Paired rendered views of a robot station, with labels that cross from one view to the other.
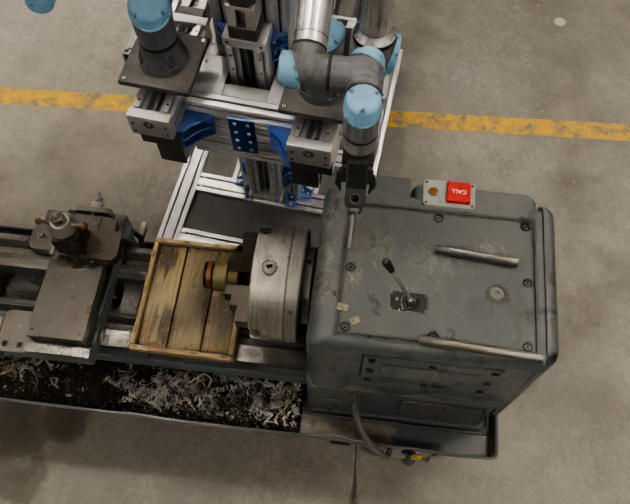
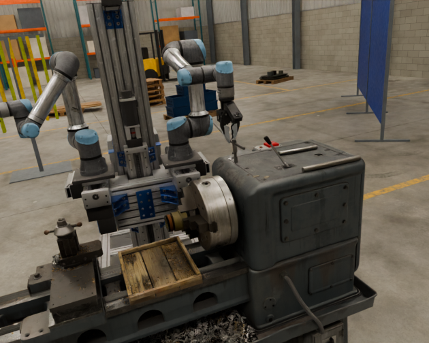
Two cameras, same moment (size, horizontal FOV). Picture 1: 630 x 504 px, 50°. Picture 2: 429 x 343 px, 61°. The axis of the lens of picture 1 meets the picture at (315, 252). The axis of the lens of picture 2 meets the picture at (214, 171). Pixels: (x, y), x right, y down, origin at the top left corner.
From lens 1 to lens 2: 1.32 m
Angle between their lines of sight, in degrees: 47
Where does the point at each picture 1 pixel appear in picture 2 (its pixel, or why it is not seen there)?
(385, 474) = not seen: outside the picture
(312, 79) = (196, 73)
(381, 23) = (201, 102)
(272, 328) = (223, 216)
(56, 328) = (73, 297)
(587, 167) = not seen: hidden behind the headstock
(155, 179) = not seen: hidden behind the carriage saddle
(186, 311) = (156, 272)
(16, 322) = (33, 320)
